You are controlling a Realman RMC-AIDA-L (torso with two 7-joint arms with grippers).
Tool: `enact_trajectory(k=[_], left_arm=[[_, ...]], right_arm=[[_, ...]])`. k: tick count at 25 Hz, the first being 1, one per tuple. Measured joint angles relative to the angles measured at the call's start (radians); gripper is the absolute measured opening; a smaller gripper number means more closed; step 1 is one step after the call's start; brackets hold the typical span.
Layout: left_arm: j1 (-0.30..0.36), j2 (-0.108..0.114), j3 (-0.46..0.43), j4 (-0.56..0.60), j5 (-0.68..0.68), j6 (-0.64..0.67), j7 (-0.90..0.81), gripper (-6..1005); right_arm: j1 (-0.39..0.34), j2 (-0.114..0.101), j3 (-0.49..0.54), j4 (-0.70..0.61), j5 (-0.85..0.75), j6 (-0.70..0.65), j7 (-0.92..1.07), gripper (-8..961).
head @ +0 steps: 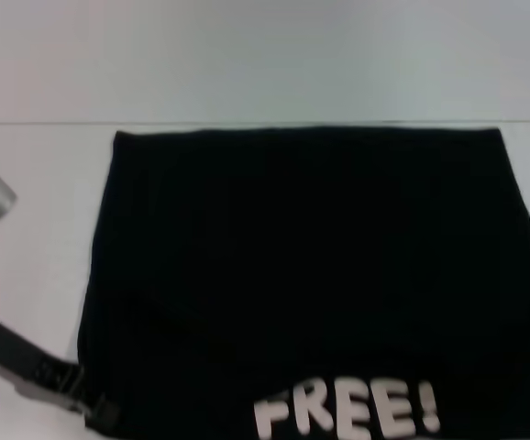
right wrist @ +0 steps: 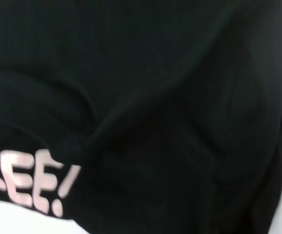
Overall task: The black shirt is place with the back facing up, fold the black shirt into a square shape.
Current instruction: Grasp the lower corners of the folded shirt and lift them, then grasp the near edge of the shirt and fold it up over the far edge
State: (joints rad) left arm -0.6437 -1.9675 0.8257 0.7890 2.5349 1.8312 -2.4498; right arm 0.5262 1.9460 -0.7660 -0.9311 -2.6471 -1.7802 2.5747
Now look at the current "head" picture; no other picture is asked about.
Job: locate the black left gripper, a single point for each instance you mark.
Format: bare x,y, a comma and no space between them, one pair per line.
13,353

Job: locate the black t-shirt with white print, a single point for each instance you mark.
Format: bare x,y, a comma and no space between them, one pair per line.
301,252

